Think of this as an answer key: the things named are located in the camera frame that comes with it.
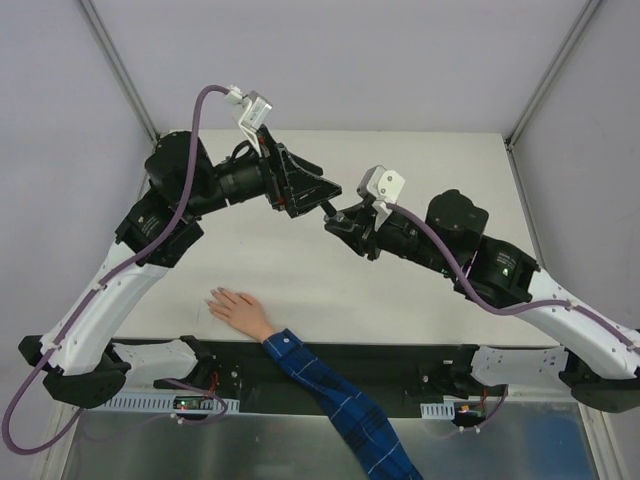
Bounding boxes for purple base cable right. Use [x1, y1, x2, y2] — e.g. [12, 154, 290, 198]
[424, 382, 511, 439]

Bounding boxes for white slotted cable duct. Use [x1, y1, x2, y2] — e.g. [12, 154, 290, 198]
[95, 392, 240, 415]
[420, 401, 456, 421]

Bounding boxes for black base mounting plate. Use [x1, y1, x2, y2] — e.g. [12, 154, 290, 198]
[178, 331, 508, 419]

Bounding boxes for aluminium frame post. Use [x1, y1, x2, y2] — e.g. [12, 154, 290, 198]
[74, 0, 166, 149]
[504, 0, 606, 153]

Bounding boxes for blue plaid sleeve forearm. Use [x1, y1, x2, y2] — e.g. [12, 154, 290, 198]
[262, 329, 422, 479]

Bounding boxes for aluminium frame post left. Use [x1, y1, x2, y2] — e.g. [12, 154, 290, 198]
[74, 0, 166, 149]

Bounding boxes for person's bare hand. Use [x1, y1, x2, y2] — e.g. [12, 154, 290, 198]
[205, 288, 276, 343]

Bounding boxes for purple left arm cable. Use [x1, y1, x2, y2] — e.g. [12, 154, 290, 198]
[1, 85, 231, 455]

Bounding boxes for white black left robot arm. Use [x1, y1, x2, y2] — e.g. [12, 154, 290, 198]
[19, 126, 342, 409]

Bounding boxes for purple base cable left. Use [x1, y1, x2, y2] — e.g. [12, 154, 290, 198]
[164, 379, 229, 426]

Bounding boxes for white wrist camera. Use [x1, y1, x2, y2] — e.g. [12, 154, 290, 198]
[225, 85, 272, 155]
[356, 165, 405, 231]

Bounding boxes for white slotted cable duct left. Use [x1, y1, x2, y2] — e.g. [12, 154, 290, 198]
[95, 392, 240, 415]

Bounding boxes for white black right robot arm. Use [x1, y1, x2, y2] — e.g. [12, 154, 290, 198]
[322, 189, 639, 413]

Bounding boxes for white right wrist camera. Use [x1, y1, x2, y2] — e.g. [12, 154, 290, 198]
[356, 165, 405, 231]

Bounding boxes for white slotted cable duct right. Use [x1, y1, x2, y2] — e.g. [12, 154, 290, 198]
[420, 401, 456, 421]

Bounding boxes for nail polish bottle glass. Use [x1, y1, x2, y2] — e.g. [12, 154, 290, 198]
[323, 212, 350, 225]

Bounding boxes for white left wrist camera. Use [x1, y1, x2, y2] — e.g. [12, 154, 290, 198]
[225, 85, 272, 155]

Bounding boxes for aluminium frame post right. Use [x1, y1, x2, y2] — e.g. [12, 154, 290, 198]
[504, 0, 606, 153]

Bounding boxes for black nail polish brush cap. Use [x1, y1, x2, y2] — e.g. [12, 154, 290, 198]
[321, 201, 337, 218]

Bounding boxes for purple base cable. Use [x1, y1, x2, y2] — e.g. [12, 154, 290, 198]
[164, 379, 229, 426]
[424, 382, 511, 439]

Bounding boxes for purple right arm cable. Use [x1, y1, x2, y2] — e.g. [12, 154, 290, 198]
[387, 202, 640, 356]

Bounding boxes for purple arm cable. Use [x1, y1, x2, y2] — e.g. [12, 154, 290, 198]
[387, 202, 640, 356]
[1, 85, 231, 455]

